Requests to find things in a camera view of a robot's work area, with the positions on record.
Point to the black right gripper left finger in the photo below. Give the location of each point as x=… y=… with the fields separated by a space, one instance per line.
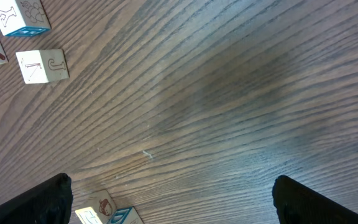
x=47 y=203

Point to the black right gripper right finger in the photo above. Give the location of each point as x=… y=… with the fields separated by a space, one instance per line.
x=297 y=204

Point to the blue letter P block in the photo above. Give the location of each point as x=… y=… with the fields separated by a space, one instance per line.
x=127 y=215

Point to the yellow block top right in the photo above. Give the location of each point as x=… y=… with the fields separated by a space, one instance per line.
x=98 y=208

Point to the wooden block blue side upper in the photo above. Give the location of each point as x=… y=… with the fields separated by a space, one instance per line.
x=42 y=66

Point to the wooden block blue side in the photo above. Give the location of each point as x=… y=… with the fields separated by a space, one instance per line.
x=42 y=66
x=23 y=18

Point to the wooden block blue side lower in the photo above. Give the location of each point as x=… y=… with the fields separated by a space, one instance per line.
x=23 y=18

